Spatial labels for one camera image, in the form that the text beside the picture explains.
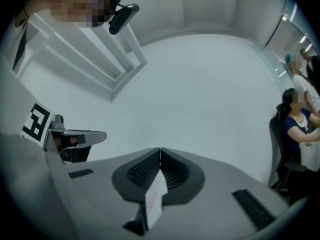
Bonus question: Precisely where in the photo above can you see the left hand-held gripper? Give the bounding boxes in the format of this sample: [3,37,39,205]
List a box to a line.
[19,102,107,164]

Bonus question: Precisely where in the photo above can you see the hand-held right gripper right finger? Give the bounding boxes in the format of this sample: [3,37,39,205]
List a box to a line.
[159,147,206,206]

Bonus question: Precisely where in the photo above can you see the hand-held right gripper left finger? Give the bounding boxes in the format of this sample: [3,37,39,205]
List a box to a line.
[111,147,161,203]

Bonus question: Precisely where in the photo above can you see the white perforated basket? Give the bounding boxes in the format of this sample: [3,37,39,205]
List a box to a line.
[299,140,320,172]

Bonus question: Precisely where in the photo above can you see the white paper tag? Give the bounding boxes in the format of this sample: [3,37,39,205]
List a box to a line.
[144,169,169,230]

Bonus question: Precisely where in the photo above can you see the black office chair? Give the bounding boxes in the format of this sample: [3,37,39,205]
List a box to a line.
[268,102,309,198]

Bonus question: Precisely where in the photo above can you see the person's head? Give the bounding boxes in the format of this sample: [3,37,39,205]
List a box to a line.
[14,0,126,29]

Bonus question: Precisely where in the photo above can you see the black head-worn camera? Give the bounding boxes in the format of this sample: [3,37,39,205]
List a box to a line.
[108,3,140,35]

